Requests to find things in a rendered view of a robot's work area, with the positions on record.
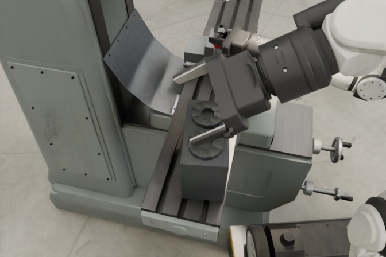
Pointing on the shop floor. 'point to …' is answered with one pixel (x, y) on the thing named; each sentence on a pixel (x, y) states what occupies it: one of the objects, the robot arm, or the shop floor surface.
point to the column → (69, 70)
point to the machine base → (109, 208)
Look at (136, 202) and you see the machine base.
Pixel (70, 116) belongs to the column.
